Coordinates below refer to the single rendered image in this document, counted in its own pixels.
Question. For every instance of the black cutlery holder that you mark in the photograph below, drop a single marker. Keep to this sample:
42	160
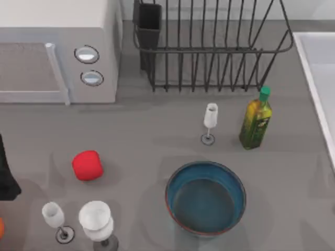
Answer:
147	23

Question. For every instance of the small white wine glass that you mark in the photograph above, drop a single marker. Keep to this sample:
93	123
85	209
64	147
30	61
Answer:
53	215

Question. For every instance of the large white goblet glass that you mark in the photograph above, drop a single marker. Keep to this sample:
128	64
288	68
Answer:
96	222

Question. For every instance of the round microwave knob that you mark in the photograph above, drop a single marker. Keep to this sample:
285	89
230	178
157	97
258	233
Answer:
91	78
86	54

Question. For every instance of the blue bowl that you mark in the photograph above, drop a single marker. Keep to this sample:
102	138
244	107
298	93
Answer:
205	198

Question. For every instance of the slim white champagne glass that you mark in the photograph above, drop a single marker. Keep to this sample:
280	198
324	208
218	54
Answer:
210	116

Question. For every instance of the pale microwave oven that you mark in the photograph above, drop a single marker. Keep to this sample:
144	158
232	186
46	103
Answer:
104	52

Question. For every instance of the green oil bottle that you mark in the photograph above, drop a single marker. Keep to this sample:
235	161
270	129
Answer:
255	123

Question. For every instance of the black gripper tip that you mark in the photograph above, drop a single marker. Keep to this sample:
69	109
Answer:
6	177

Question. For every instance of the white sink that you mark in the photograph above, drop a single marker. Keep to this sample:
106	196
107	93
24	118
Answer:
318	78

